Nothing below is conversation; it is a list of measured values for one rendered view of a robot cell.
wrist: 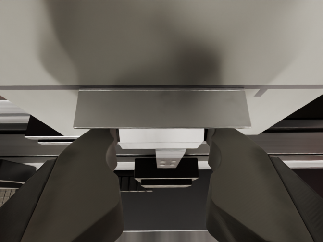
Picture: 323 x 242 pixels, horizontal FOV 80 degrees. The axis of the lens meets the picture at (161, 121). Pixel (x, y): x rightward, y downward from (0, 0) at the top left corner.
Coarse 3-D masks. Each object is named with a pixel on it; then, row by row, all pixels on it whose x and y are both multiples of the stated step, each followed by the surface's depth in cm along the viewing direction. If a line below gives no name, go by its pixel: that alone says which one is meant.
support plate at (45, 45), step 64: (0, 0) 6; (64, 0) 6; (128, 0) 6; (192, 0) 6; (256, 0) 6; (320, 0) 6; (0, 64) 8; (64, 64) 8; (128, 64) 8; (192, 64) 8; (256, 64) 8; (320, 64) 8; (64, 128) 16; (256, 128) 16
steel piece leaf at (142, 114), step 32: (96, 96) 10; (128, 96) 10; (160, 96) 10; (192, 96) 10; (224, 96) 10; (96, 128) 9; (128, 128) 9; (160, 128) 9; (192, 128) 9; (224, 128) 9
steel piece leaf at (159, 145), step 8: (120, 144) 20; (128, 144) 20; (136, 144) 20; (144, 144) 20; (152, 144) 20; (160, 144) 20; (168, 144) 20; (176, 144) 20; (184, 144) 20; (192, 144) 20
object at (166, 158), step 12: (156, 156) 25; (168, 156) 25; (180, 156) 25; (144, 168) 36; (156, 168) 36; (168, 168) 36; (180, 168) 36; (192, 168) 36; (144, 180) 36; (156, 180) 36; (168, 180) 36; (180, 180) 36; (192, 180) 40
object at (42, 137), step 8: (32, 120) 19; (32, 128) 18; (40, 128) 18; (48, 128) 18; (32, 136) 18; (40, 136) 18; (48, 136) 18; (56, 136) 18; (64, 136) 18; (72, 136) 18; (48, 144) 21; (56, 144) 21; (64, 144) 21
